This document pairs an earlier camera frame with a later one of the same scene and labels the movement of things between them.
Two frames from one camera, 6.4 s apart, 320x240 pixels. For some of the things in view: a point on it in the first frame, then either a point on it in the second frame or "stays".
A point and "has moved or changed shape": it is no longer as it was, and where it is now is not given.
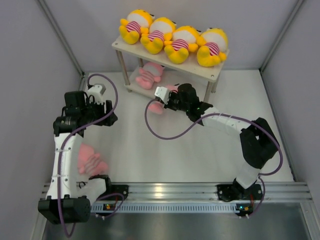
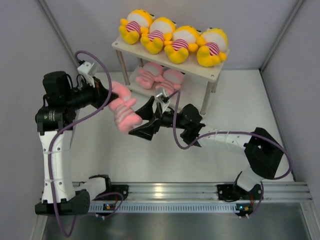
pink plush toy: (157, 107) has moved or changed shape
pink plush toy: (89, 162) to (126, 117)
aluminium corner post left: (61, 35) stays
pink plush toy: (149, 73) stays
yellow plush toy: (161, 30) stays
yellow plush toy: (213, 44) stays
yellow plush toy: (137, 22) stays
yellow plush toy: (184, 40) stays
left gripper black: (90, 102) to (100, 94)
